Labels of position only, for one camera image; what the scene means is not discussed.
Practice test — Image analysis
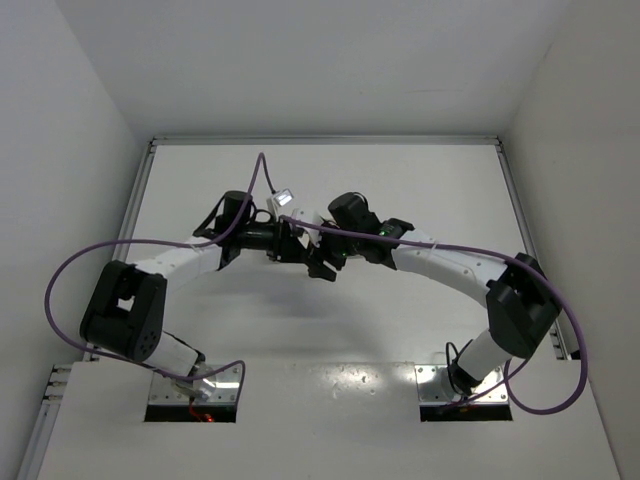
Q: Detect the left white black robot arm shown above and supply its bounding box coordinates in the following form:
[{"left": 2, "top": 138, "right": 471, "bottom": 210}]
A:
[{"left": 79, "top": 189, "right": 301, "bottom": 377}]

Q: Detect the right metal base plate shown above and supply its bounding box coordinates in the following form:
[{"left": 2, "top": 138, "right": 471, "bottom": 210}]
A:
[{"left": 415, "top": 364, "right": 509, "bottom": 407}]

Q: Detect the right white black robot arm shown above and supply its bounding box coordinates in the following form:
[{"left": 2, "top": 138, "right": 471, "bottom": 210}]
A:
[{"left": 294, "top": 192, "right": 561, "bottom": 399}]

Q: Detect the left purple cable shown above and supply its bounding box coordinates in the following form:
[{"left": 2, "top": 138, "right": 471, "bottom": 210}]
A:
[{"left": 44, "top": 152, "right": 279, "bottom": 396}]

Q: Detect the metal base plate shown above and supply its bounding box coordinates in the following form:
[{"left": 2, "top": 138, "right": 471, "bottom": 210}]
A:
[
  {"left": 415, "top": 364, "right": 509, "bottom": 407},
  {"left": 148, "top": 365, "right": 243, "bottom": 406}
]

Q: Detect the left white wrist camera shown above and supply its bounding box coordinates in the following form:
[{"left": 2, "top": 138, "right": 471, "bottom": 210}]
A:
[{"left": 266, "top": 188, "right": 294, "bottom": 216}]

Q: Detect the purple cable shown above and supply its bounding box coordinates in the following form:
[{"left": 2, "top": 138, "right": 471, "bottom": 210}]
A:
[
  {"left": 44, "top": 152, "right": 279, "bottom": 396},
  {"left": 279, "top": 214, "right": 589, "bottom": 415}
]

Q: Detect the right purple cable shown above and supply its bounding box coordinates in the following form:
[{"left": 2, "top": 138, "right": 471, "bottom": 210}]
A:
[{"left": 279, "top": 214, "right": 589, "bottom": 415}]

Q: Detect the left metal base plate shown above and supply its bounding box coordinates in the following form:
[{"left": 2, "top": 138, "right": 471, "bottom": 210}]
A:
[{"left": 148, "top": 365, "right": 243, "bottom": 406}]

